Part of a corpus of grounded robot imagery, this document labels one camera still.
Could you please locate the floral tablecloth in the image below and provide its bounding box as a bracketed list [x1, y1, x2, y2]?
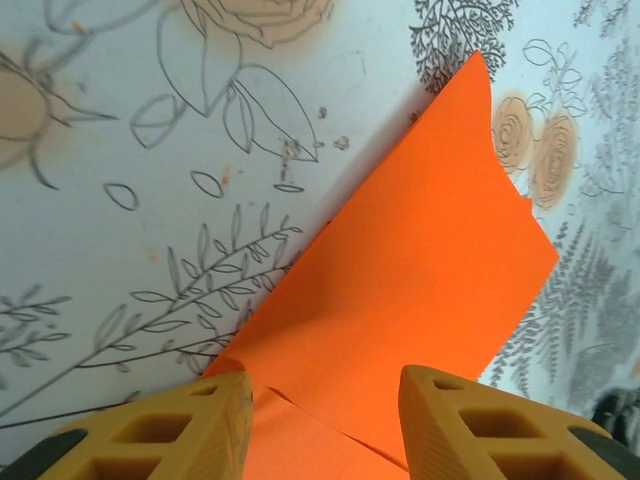
[0, 0, 640, 480]

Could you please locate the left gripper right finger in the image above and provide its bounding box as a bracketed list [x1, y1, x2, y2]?
[399, 365, 640, 480]

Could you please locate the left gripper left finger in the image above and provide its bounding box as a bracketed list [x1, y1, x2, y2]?
[0, 370, 255, 480]

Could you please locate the orange cloth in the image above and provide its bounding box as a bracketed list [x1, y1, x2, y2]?
[199, 49, 560, 480]

